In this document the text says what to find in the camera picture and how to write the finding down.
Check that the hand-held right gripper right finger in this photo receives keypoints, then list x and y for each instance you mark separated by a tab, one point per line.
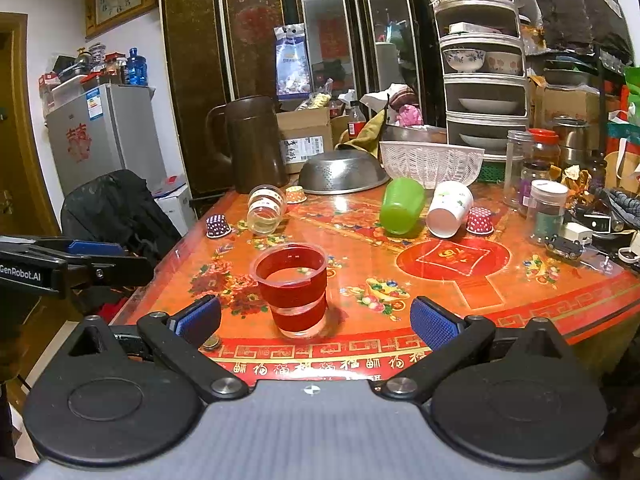
432	322

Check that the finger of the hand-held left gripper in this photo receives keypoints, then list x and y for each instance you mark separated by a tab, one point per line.
95	248
117	267

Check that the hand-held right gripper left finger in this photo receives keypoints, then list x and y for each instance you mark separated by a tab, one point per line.
197	317

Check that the red transparent plastic cup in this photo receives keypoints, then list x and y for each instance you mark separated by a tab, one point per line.
295	290

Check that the white paper cup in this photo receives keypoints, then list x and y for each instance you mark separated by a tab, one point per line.
450	207

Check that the green plastic cup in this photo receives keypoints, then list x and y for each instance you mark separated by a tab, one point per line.
401	207

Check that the clear glass cup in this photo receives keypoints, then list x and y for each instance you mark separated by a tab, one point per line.
265	207

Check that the red floral tablecloth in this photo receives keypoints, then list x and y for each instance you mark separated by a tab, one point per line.
450	285

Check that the white storage box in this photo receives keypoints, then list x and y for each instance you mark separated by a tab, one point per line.
175	205

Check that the purple dotted cupcake liner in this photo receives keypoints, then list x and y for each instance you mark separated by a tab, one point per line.
218	226

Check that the grey small refrigerator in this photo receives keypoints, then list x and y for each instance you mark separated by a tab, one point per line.
100	137

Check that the red dotted cupcake liner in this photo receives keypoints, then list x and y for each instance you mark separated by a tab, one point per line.
480	221

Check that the wooden door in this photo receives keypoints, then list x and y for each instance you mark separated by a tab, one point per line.
20	135

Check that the small toy truck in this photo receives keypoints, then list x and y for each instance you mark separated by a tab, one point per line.
567	242

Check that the orange cupcake liner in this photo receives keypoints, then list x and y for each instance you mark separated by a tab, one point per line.
295	194

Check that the white lid plastic jar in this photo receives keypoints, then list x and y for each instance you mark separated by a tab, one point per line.
547	212

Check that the white plastic basket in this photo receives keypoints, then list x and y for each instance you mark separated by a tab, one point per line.
430	162

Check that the green plastic basket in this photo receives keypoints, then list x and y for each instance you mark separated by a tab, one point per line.
492	171

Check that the dark lid glass jar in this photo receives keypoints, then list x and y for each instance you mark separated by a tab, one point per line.
531	185

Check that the tall clear empty jar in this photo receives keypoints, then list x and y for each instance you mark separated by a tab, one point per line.
515	170

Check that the steel colander bowl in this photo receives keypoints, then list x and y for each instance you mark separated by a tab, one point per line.
342	172

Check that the brown plastic pitcher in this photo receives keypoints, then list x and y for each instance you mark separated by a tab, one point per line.
255	145

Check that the blue water bottle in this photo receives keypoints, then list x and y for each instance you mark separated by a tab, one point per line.
136	67

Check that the white plate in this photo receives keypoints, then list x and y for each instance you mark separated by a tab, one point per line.
489	105
482	140

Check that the olive green cloth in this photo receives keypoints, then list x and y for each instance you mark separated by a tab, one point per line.
367	135

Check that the labelled cardboard box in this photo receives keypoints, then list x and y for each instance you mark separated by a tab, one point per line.
305	140

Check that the pink cloth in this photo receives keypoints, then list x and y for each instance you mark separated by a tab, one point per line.
410	116

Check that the red lid glass jar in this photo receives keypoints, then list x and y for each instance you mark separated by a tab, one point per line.
545	147

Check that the dark mirrored wardrobe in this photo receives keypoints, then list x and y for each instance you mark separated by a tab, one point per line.
195	60

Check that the red cap soda bottle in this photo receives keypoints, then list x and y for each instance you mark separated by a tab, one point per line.
355	121

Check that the steel pot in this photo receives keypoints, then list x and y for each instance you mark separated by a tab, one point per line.
572	140

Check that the brown paper bag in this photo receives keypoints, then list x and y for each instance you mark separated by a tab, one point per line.
622	170

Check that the plain cardboard box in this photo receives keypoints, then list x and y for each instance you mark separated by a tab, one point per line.
570	102

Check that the blue patterned bowl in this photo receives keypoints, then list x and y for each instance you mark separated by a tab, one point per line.
463	60

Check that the red floral bowl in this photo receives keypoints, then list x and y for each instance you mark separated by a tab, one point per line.
504	63

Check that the blue and white plastic bag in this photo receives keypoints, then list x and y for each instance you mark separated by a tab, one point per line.
292	62

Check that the grey tiered dish rack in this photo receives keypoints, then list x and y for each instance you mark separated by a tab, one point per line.
522	35

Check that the large black bag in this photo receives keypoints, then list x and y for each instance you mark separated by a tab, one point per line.
580	10

